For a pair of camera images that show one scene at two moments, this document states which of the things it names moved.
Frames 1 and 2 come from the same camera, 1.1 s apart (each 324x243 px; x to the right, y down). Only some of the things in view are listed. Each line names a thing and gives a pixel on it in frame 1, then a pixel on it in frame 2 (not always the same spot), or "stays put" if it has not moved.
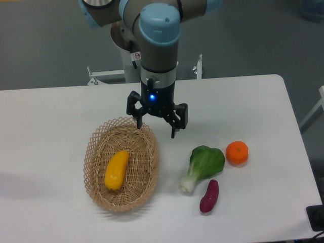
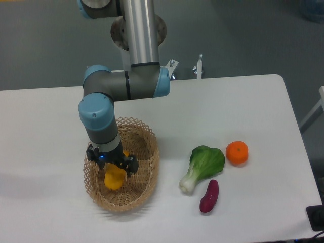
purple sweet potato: x=207 y=202 stays put
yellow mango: x=115 y=169 stays put
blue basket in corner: x=313 y=10 stays put
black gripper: x=160 y=102 -> x=117 y=155
